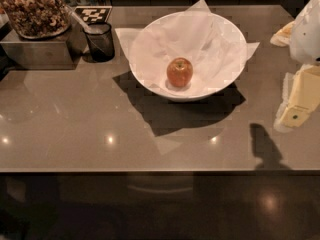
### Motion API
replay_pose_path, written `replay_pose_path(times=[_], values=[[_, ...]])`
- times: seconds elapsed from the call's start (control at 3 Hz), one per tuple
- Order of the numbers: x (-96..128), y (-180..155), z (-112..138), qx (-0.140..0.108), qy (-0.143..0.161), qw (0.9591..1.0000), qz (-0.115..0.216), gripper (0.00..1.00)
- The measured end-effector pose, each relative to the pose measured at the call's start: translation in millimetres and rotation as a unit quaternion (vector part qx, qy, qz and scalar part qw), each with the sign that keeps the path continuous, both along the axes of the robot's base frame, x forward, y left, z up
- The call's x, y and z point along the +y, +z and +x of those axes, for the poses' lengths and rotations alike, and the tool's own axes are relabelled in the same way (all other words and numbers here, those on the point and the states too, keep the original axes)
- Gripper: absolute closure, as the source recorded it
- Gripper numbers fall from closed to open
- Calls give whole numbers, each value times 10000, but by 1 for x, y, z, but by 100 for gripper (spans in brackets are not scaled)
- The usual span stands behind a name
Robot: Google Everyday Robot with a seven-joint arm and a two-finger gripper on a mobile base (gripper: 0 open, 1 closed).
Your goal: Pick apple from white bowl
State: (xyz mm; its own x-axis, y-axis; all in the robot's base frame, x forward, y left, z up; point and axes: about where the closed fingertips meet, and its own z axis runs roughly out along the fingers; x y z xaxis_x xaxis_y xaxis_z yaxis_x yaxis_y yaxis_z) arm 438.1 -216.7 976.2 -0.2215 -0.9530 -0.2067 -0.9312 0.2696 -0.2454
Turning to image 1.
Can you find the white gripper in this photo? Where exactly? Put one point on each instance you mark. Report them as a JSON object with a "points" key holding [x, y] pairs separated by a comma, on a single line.
{"points": [[306, 37]]}

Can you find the red apple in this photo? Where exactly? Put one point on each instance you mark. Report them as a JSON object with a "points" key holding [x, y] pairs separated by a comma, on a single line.
{"points": [[179, 72]]}

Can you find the white bowl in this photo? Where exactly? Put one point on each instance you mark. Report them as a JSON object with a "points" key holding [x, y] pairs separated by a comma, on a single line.
{"points": [[186, 94]]}

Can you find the white paper liner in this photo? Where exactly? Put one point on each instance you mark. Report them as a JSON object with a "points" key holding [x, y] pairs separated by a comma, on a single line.
{"points": [[200, 40]]}

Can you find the black mesh cup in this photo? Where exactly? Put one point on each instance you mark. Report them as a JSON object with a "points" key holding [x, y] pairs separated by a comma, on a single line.
{"points": [[100, 41]]}

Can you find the white utensil in cup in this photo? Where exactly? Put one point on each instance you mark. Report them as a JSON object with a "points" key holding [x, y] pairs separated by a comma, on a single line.
{"points": [[75, 16]]}

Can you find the black white marker tag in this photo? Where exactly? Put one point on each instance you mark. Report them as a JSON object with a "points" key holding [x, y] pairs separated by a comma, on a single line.
{"points": [[94, 14]]}

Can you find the metal box stand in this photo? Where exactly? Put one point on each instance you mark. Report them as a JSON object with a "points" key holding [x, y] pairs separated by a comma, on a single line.
{"points": [[58, 53]]}

